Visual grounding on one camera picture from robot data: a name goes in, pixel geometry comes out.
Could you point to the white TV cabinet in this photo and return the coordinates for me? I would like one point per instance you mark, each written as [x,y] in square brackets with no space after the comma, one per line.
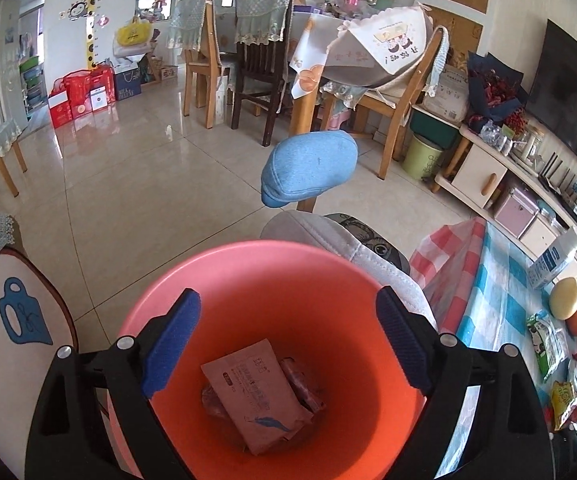
[477,174]

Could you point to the tan paper packet wrapper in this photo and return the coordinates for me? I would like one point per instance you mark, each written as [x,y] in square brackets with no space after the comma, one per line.
[252,387]

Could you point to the blue padded stool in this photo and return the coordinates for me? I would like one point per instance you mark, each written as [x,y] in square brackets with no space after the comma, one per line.
[305,166]

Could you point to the light wooden chair right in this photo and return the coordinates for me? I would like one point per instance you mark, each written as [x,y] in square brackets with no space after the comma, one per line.
[392,100]

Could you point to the red gift boxes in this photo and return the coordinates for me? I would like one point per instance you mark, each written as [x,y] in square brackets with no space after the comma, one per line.
[80,93]

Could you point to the dark flower bouquet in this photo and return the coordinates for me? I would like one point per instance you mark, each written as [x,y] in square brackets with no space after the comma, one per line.
[495,94]

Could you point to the light wooden chair left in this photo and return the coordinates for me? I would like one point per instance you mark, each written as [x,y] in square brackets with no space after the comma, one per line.
[193,31]

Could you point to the white cushion blue cup print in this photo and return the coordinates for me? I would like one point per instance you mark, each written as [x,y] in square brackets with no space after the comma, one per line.
[34,323]

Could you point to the pink storage box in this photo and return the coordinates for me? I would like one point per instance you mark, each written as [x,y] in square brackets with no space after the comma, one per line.
[515,210]

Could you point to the yellow green oatmeal snack bag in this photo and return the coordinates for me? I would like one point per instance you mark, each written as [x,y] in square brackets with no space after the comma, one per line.
[564,404]

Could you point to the blue checked tablecloth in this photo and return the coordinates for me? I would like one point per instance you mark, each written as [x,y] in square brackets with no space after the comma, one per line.
[474,279]

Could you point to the dark wooden chair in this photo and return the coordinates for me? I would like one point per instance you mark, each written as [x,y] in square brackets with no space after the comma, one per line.
[262,37]

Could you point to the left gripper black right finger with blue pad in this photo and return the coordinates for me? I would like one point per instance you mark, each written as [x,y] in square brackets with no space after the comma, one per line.
[508,439]

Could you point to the white milk bottle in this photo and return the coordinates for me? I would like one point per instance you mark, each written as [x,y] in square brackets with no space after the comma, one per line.
[553,259]

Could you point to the white grey cushion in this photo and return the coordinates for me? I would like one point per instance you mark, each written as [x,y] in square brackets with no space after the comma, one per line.
[317,231]

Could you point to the black flat television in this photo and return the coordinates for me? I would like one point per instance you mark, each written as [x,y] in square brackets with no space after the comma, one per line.
[553,96]

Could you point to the green white snack bag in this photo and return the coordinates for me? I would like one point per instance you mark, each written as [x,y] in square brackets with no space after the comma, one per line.
[549,343]

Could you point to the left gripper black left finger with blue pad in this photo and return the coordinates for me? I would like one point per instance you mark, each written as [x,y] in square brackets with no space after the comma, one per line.
[67,438]

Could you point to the pink plastic trash bucket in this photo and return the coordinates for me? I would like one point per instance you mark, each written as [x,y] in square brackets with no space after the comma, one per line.
[312,306]

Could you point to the green waste bin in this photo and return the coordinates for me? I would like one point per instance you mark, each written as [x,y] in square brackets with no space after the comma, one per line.
[421,158]

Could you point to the light wooden chair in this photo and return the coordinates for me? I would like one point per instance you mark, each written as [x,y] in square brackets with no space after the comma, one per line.
[193,31]
[392,100]

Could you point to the yellow apple left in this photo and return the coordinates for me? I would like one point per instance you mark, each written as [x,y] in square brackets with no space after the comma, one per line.
[563,298]

